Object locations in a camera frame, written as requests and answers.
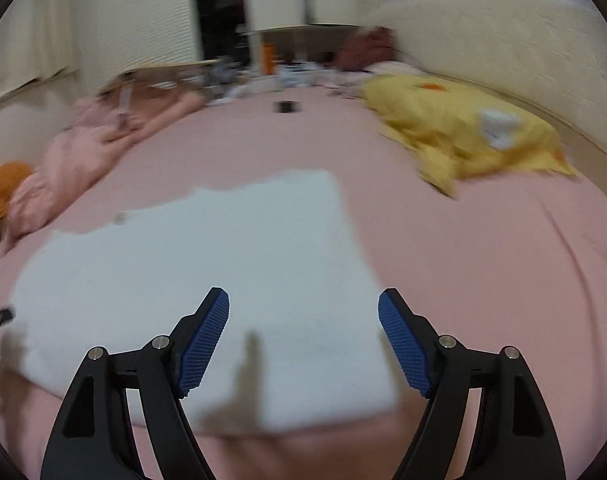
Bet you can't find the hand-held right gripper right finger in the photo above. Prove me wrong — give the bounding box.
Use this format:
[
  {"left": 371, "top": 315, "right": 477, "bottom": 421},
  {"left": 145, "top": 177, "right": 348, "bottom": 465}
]
[{"left": 377, "top": 287, "right": 567, "bottom": 480}]

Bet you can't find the orange pumpkin plush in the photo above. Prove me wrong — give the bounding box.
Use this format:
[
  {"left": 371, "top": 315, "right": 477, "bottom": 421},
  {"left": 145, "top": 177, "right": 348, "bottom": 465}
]
[{"left": 0, "top": 161, "right": 34, "bottom": 243}]

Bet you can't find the folding lap table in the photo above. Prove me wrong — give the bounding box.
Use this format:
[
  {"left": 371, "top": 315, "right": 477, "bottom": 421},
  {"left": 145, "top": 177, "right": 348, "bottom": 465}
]
[{"left": 118, "top": 58, "right": 224, "bottom": 126}]

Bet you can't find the yellow printed pillow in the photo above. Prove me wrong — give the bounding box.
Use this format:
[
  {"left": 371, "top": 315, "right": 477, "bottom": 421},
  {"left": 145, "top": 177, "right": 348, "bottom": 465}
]
[{"left": 361, "top": 74, "right": 579, "bottom": 196}]

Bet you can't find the pink floral pillow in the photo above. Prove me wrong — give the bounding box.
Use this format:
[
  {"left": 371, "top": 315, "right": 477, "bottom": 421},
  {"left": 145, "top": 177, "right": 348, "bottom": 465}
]
[{"left": 363, "top": 60, "right": 419, "bottom": 78}]

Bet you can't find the white louvred wardrobe door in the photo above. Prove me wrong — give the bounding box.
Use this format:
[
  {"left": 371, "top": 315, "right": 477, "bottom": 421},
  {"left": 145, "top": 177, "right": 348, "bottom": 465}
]
[{"left": 71, "top": 0, "right": 202, "bottom": 86}]

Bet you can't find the white curtain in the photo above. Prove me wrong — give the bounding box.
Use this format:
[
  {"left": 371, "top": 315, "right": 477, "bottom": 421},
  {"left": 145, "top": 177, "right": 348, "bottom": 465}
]
[{"left": 0, "top": 0, "right": 84, "bottom": 108}]

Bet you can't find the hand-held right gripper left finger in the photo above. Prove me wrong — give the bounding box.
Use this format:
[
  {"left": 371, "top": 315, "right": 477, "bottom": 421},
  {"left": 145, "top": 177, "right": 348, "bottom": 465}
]
[{"left": 40, "top": 287, "right": 230, "bottom": 480}]

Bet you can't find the white knit cardigan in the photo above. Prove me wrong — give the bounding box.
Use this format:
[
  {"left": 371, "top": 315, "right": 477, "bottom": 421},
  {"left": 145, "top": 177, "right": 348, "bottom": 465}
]
[{"left": 11, "top": 170, "right": 404, "bottom": 433}]

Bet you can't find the pink duvet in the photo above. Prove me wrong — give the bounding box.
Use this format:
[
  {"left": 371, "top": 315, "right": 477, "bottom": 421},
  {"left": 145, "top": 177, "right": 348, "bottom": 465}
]
[{"left": 6, "top": 87, "right": 207, "bottom": 253}]

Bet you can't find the maroon bag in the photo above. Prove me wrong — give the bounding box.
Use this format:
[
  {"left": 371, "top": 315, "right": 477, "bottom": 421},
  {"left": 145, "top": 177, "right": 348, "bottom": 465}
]
[{"left": 333, "top": 27, "right": 397, "bottom": 71}]

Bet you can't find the cream tufted headboard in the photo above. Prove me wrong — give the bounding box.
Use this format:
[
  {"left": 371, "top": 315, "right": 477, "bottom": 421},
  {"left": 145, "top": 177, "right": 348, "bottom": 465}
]
[{"left": 368, "top": 0, "right": 607, "bottom": 171}]

